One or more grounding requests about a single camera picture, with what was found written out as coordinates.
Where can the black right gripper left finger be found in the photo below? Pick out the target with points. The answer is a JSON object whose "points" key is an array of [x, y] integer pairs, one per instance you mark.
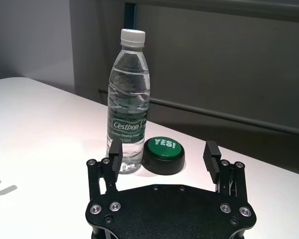
{"points": [[114, 159]]}

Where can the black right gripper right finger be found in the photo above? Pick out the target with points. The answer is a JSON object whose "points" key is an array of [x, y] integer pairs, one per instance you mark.
{"points": [[211, 159]]}

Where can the clear water bottle green label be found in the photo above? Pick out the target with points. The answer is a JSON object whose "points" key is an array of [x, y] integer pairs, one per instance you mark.
{"points": [[128, 99]]}

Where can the green YES button black base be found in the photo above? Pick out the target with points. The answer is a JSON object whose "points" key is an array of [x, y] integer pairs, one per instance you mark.
{"points": [[164, 154]]}

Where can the dark grey horizontal rail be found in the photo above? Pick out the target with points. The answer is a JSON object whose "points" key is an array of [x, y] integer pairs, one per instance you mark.
{"points": [[226, 115]]}

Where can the blue metal post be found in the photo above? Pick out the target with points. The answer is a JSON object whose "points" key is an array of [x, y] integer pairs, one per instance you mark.
{"points": [[130, 15]]}

